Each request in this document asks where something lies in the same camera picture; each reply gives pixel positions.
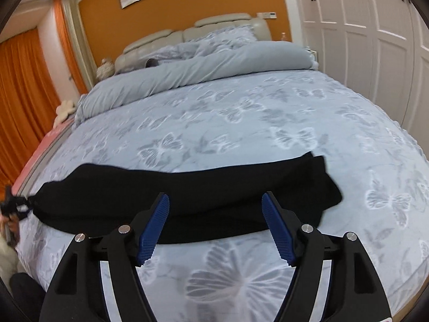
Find black pants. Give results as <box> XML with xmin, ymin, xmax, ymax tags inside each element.
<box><xmin>28</xmin><ymin>153</ymin><xmax>342</xmax><ymax>244</ymax></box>

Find pink topped side cabinet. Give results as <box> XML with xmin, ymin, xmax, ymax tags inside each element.
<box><xmin>12</xmin><ymin>116</ymin><xmax>74</xmax><ymax>196</ymax></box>

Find orange curtain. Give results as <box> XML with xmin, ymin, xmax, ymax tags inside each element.
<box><xmin>0</xmin><ymin>28</ymin><xmax>60</xmax><ymax>187</ymax></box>

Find white flower plush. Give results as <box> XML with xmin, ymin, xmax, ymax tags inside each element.
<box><xmin>53</xmin><ymin>100</ymin><xmax>76</xmax><ymax>129</ymax></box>

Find butterfly patterned bed sheet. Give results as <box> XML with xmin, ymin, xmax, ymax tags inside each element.
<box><xmin>33</xmin><ymin>71</ymin><xmax>428</xmax><ymax>321</ymax></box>

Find white bedside lamp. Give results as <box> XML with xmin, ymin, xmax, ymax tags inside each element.
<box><xmin>96</xmin><ymin>58</ymin><xmax>115</xmax><ymax>82</ymax></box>

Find beige padded headboard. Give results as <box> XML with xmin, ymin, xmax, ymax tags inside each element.
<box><xmin>115</xmin><ymin>13</ymin><xmax>272</xmax><ymax>74</ymax></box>

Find grey folded duvet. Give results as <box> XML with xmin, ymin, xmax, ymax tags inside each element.
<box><xmin>73</xmin><ymin>41</ymin><xmax>319</xmax><ymax>129</ymax></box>

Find white wardrobe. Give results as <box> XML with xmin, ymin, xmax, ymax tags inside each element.
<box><xmin>297</xmin><ymin>0</ymin><xmax>429</xmax><ymax>152</ymax></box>

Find butterfly patterned pillow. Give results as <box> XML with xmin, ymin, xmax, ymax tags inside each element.
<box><xmin>192</xmin><ymin>25</ymin><xmax>258</xmax><ymax>55</ymax></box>

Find wall control panel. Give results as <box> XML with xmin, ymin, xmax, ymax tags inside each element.
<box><xmin>257</xmin><ymin>12</ymin><xmax>277</xmax><ymax>20</ymax></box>

